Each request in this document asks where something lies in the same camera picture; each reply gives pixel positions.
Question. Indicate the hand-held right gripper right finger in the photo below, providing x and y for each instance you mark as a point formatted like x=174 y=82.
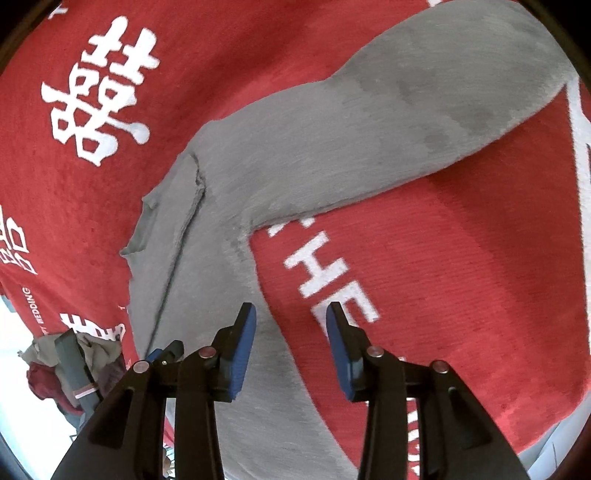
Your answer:
x=339 y=350

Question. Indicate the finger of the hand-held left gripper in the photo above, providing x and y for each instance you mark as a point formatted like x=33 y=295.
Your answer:
x=159 y=354

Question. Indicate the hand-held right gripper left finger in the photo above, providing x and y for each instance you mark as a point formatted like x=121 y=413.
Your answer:
x=242 y=350

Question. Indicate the grey knit garment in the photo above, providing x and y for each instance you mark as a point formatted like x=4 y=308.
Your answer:
x=300 y=161

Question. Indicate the pile of clothes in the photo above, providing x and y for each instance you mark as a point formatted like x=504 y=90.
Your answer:
x=41 y=383

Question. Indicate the red printed blanket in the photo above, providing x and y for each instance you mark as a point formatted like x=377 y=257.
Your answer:
x=461 y=277

